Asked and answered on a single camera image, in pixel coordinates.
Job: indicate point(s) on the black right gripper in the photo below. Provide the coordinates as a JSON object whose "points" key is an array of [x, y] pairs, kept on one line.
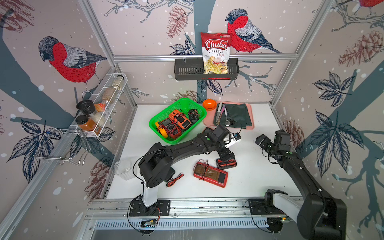
{"points": [[264, 142]]}

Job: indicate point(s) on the small black multimeter front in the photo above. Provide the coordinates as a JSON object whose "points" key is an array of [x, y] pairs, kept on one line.
{"points": [[193, 116]]}

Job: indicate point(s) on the orange multimeter face down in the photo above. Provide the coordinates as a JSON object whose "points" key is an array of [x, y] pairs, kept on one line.
{"points": [[180, 119]]}

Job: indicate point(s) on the yellow multimeter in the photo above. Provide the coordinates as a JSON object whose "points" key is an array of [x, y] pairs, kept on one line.
{"points": [[161, 129]]}

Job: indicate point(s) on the orange spice jar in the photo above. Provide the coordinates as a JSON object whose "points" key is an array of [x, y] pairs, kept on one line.
{"points": [[85, 123]]}

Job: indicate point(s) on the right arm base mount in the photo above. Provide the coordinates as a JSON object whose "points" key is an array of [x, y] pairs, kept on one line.
{"points": [[264, 206]]}

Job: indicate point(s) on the pink plastic tray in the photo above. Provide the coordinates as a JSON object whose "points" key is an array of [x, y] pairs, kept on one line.
{"points": [[231, 115]]}

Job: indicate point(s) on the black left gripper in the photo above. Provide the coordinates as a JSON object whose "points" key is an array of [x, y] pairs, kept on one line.
{"points": [[223, 155]]}

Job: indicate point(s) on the black wall basket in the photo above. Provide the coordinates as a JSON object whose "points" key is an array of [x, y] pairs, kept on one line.
{"points": [[193, 70]]}

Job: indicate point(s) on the red black multimeter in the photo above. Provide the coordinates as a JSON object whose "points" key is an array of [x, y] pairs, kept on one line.
{"points": [[173, 130]]}

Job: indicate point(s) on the red black test leads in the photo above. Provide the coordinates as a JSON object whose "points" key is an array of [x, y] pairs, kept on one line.
{"points": [[172, 181]]}

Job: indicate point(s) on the small black multimeter with leads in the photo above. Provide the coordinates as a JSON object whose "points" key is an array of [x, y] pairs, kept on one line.
{"points": [[223, 165]]}

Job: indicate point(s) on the orange plastic bowl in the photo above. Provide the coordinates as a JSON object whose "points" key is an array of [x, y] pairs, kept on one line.
{"points": [[209, 104]]}

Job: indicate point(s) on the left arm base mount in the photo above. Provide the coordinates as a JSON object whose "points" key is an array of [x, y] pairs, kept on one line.
{"points": [[160, 208]]}

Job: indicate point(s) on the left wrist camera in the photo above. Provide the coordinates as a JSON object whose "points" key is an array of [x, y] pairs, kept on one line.
{"points": [[233, 139]]}

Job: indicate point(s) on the green plastic basket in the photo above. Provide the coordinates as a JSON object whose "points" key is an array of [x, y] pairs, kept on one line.
{"points": [[183, 105]]}

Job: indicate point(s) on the white handled knife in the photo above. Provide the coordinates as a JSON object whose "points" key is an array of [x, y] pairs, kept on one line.
{"points": [[218, 109]]}

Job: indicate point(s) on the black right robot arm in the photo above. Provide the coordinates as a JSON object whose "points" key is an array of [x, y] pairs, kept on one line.
{"points": [[320, 216]]}

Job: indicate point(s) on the red cassava chips bag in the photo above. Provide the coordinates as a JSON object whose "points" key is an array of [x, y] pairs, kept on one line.
{"points": [[216, 52]]}

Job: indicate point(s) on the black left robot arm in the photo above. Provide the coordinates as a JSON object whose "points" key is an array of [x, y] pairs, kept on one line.
{"points": [[156, 165]]}

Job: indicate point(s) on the white handled spoon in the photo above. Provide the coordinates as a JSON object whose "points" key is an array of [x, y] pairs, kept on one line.
{"points": [[227, 122]]}

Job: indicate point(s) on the large red multimeter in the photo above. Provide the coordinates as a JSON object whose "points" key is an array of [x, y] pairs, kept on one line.
{"points": [[205, 172]]}

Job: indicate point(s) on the clear plastic cup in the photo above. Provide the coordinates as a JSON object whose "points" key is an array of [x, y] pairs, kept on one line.
{"points": [[124, 169]]}

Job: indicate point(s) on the white wire wall shelf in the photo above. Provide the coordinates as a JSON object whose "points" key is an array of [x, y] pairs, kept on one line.
{"points": [[84, 142]]}

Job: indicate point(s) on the multicolour handled knife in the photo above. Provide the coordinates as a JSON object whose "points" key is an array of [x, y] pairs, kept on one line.
{"points": [[218, 122]]}

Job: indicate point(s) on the aluminium front rail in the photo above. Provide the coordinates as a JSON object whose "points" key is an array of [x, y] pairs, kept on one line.
{"points": [[179, 208]]}

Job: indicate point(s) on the dark metal spoon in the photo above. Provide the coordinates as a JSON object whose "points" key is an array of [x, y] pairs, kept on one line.
{"points": [[231, 120]]}

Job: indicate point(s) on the black lid jar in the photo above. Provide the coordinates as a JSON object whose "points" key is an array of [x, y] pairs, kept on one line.
{"points": [[87, 107]]}

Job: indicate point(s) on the dark green cloth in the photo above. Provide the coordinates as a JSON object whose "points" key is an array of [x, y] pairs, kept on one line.
{"points": [[237, 115]]}

